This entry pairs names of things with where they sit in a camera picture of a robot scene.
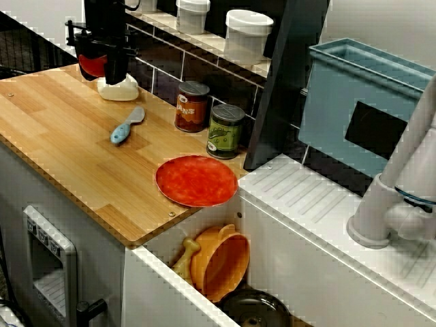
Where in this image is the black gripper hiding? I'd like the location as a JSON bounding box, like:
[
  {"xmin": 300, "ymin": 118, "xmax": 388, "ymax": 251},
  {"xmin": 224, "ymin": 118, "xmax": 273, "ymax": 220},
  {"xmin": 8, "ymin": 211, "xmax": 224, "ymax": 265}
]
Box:
[{"xmin": 64, "ymin": 19, "xmax": 140, "ymax": 86}]

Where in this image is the red bowl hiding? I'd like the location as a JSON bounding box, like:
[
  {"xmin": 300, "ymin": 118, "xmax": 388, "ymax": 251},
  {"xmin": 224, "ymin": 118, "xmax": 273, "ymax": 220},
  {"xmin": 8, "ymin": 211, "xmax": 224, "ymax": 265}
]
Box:
[{"xmin": 78, "ymin": 53, "xmax": 109, "ymax": 78}]

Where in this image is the black tiled backsplash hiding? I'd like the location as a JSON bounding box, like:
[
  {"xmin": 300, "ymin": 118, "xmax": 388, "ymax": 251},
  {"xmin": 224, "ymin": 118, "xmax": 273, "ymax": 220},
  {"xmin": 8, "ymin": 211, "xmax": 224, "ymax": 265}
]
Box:
[{"xmin": 125, "ymin": 23, "xmax": 369, "ymax": 198}]

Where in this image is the wooden countertop board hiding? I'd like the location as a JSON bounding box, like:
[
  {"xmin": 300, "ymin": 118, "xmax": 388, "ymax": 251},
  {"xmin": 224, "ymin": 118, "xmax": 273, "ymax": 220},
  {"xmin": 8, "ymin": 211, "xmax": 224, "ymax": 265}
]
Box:
[{"xmin": 0, "ymin": 63, "xmax": 249, "ymax": 247}]

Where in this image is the red beans can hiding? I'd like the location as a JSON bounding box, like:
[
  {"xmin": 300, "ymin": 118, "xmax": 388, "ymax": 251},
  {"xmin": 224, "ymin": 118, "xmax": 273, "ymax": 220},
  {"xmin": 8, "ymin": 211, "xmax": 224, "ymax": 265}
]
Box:
[{"xmin": 174, "ymin": 80, "xmax": 211, "ymax": 134}]

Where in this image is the medium white lidded jar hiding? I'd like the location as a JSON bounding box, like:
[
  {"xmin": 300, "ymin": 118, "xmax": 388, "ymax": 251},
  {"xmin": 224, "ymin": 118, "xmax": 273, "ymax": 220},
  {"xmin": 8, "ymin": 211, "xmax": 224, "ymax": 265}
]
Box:
[{"xmin": 176, "ymin": 0, "xmax": 211, "ymax": 35}]

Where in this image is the cream shelf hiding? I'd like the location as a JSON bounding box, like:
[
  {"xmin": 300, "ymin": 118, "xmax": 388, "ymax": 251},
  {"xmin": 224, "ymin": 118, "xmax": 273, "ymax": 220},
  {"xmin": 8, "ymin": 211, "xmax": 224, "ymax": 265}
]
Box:
[{"xmin": 125, "ymin": 8, "xmax": 273, "ymax": 78}]

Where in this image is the green peas can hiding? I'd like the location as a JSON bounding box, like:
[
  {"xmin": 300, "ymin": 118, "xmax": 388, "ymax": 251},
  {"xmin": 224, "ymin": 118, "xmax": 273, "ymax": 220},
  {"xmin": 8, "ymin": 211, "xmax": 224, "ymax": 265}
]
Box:
[{"xmin": 206, "ymin": 104, "xmax": 246, "ymax": 160}]

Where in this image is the red round plate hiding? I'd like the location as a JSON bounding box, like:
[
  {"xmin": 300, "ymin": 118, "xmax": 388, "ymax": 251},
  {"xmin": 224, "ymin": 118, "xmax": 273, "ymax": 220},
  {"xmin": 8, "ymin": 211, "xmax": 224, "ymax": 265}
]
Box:
[{"xmin": 155, "ymin": 155, "xmax": 239, "ymax": 208}]

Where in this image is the large white lidded jar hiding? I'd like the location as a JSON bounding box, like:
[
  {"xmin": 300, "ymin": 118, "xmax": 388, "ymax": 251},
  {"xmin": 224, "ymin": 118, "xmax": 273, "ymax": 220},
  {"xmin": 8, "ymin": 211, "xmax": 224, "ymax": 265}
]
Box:
[{"xmin": 223, "ymin": 9, "xmax": 275, "ymax": 65}]

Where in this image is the dark grey upright panel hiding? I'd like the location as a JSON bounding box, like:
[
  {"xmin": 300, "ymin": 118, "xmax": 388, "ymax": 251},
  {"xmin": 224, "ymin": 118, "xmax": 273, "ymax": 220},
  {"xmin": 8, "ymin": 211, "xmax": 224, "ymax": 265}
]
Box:
[{"xmin": 243, "ymin": 0, "xmax": 331, "ymax": 171}]

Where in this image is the grey oven door panel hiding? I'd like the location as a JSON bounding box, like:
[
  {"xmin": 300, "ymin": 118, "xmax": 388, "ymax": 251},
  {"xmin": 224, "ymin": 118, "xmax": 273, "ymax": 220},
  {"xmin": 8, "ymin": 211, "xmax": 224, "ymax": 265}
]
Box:
[{"xmin": 22, "ymin": 205, "xmax": 78, "ymax": 327}]

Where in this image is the yellow toy chicken drumstick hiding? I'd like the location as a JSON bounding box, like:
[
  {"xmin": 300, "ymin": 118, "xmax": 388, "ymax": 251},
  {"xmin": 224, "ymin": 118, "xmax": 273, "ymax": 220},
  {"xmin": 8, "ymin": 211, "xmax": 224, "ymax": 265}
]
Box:
[{"xmin": 172, "ymin": 237, "xmax": 202, "ymax": 283}]

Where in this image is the orange toy bowl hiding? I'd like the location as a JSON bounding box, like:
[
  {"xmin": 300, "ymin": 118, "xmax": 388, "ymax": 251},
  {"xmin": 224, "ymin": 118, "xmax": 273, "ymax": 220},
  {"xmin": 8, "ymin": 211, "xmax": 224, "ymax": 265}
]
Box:
[{"xmin": 189, "ymin": 223, "xmax": 251, "ymax": 304}]

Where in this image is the blue plastic bin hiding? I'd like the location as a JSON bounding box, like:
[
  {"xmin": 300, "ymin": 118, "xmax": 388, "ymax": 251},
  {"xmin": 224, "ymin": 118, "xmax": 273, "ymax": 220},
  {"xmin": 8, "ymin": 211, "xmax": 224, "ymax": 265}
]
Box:
[{"xmin": 298, "ymin": 37, "xmax": 436, "ymax": 178}]

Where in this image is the white toy kitchen body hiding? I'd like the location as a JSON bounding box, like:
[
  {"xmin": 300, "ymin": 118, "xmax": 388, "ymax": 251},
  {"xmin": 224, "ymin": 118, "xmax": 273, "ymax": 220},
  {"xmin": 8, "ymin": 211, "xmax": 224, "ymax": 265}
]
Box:
[{"xmin": 0, "ymin": 136, "xmax": 436, "ymax": 327}]

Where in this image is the black pot lid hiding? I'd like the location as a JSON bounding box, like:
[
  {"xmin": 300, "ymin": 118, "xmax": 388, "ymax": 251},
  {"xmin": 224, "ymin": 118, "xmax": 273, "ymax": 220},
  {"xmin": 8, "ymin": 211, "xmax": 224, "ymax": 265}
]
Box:
[{"xmin": 219, "ymin": 289, "xmax": 292, "ymax": 327}]

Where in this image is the grey toy faucet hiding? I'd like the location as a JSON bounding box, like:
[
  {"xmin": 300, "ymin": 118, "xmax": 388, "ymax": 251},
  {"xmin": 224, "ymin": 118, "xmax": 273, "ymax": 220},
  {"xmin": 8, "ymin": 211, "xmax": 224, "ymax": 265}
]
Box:
[{"xmin": 346, "ymin": 73, "xmax": 436, "ymax": 249}]

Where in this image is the black oven handle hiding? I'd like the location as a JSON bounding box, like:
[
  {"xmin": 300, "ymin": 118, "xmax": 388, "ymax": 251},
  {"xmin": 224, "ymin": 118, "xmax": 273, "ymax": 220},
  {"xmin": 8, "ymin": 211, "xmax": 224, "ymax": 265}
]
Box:
[{"xmin": 76, "ymin": 298, "xmax": 108, "ymax": 327}]

